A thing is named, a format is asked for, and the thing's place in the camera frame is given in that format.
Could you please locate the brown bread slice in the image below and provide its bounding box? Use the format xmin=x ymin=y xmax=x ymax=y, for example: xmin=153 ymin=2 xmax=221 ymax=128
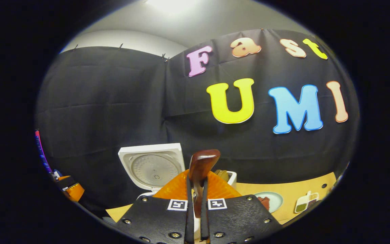
xmin=214 ymin=169 xmax=230 ymax=182

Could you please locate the pale green plate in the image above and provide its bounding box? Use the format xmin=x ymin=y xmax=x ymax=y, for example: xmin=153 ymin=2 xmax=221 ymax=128
xmin=253 ymin=191 xmax=283 ymax=213

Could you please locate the pink edged panel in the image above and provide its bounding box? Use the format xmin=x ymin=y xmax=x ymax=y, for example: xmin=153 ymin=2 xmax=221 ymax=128
xmin=35 ymin=130 xmax=52 ymax=173

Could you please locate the white toaster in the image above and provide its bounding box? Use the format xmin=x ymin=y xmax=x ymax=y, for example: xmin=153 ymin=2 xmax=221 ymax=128
xmin=215 ymin=170 xmax=238 ymax=189

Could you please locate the white divided tray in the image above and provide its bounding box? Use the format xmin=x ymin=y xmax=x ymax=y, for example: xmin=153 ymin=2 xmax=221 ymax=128
xmin=294 ymin=191 xmax=320 ymax=214

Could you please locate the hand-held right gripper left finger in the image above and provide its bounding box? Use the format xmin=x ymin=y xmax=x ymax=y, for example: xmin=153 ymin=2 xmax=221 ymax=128
xmin=113 ymin=169 xmax=194 ymax=244

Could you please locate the white rice cooker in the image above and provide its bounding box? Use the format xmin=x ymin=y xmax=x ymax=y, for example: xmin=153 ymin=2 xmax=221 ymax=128
xmin=118 ymin=143 xmax=186 ymax=200

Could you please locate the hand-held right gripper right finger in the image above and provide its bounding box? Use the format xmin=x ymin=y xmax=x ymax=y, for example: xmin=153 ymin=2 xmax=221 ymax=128
xmin=199 ymin=169 xmax=282 ymax=244

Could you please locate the dark wooden spoon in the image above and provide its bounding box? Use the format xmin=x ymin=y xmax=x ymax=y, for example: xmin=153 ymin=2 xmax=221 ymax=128
xmin=188 ymin=149 xmax=221 ymax=217

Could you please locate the black backdrop cloth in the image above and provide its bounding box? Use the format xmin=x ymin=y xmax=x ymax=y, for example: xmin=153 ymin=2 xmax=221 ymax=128
xmin=35 ymin=29 xmax=360 ymax=217

